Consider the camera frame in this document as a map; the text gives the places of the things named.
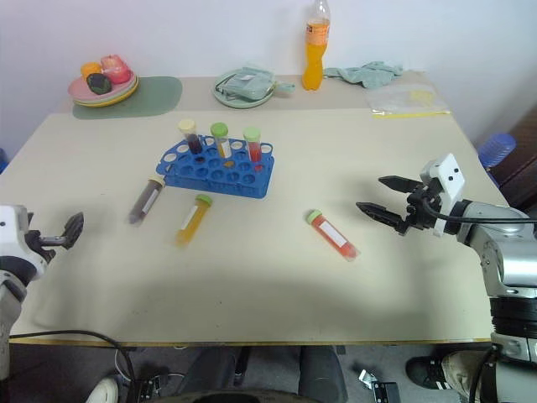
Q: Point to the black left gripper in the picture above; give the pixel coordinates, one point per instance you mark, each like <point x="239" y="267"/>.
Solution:
<point x="46" y="243"/>

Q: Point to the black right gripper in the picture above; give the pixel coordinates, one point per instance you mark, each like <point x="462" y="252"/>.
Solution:
<point x="421" y="212"/>

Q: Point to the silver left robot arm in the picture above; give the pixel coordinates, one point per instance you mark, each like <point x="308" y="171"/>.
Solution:
<point x="9" y="302"/>

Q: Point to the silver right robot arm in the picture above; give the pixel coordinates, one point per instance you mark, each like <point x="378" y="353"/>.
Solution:
<point x="499" y="243"/>

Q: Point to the green-capped red liquid tube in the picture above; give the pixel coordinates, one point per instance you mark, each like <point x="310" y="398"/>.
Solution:
<point x="253" y="144"/>
<point x="333" y="236"/>

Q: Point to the cream-capped dark liquid tube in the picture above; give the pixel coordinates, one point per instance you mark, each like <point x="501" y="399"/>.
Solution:
<point x="192" y="136"/>
<point x="144" y="201"/>

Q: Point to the green-capped yellow liquid tube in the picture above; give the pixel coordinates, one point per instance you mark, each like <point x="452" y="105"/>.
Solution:
<point x="192" y="222"/>
<point x="221" y="136"/>

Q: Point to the blue test tube rack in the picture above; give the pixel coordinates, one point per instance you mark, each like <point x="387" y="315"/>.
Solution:
<point x="218" y="175"/>

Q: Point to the clear zip plastic bag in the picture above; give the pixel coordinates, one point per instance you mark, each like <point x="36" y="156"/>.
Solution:
<point x="403" y="103"/>

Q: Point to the blue object at edge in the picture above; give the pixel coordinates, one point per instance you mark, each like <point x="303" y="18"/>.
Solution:
<point x="2" y="161"/>

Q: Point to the blue plastic stool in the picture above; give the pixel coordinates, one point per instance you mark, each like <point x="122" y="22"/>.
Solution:
<point x="497" y="150"/>

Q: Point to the crumpled pale green cloth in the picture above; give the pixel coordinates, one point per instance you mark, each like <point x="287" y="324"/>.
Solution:
<point x="369" y="73"/>

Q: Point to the brown wooden cabinet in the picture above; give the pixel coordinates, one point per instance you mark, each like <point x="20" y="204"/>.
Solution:
<point x="522" y="168"/>

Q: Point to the stack of pastel plates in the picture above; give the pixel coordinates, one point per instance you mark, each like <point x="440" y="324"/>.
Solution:
<point x="115" y="94"/>

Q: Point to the dark green toy avocado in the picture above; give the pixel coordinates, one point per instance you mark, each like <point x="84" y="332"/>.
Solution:
<point x="98" y="83"/>

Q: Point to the orange soda bottle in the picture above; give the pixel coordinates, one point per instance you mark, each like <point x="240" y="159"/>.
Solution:
<point x="315" y="63"/>

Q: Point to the green placemat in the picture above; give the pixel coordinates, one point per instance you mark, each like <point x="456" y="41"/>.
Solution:
<point x="159" y="94"/>

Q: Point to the orange toy fruit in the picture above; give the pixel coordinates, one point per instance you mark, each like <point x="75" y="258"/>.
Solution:
<point x="90" y="68"/>

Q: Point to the white shoe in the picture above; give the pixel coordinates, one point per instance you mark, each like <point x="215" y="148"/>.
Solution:
<point x="102" y="390"/>

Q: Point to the red toy apple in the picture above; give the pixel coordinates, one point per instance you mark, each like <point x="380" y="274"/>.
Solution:
<point x="114" y="68"/>

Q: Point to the black white-striped shoe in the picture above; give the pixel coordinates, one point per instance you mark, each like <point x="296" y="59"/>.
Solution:
<point x="428" y="373"/>

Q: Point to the pale green plate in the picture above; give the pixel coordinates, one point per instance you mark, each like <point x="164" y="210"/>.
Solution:
<point x="235" y="103"/>

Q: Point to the beige trouser leg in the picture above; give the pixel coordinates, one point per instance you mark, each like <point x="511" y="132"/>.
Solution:
<point x="465" y="369"/>

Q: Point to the grey chair seat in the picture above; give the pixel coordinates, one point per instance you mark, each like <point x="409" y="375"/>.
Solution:
<point x="319" y="373"/>

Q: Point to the black metal-clipped box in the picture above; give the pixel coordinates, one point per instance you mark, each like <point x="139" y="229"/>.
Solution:
<point x="384" y="390"/>

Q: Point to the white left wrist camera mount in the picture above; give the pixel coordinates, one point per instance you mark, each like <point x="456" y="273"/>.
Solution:
<point x="12" y="235"/>

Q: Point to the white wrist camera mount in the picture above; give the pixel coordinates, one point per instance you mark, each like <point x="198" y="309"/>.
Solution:
<point x="12" y="235"/>
<point x="449" y="176"/>

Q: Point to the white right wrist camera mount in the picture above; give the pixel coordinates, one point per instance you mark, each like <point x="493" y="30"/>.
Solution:
<point x="449" y="176"/>

